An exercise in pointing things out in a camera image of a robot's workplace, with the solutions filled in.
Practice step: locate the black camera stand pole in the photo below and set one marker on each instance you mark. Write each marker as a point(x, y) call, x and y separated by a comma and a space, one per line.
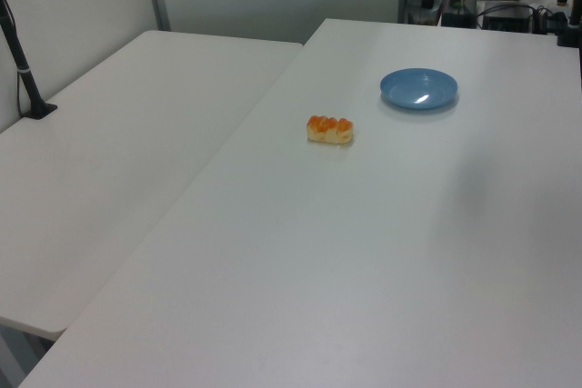
point(22, 65)

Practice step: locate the small black box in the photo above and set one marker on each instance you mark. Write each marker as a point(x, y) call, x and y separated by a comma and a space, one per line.
point(457, 19)

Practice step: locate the black electronics box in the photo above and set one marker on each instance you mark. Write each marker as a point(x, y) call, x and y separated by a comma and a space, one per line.
point(505, 19)

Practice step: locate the black table clamp with pole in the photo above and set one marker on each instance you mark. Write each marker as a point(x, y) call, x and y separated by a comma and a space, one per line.
point(569, 33)

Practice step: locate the blue round plate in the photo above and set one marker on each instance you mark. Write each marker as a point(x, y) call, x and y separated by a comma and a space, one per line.
point(419, 89)

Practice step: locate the orange glazed bread loaf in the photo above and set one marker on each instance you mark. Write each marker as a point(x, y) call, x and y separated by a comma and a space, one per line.
point(331, 130)

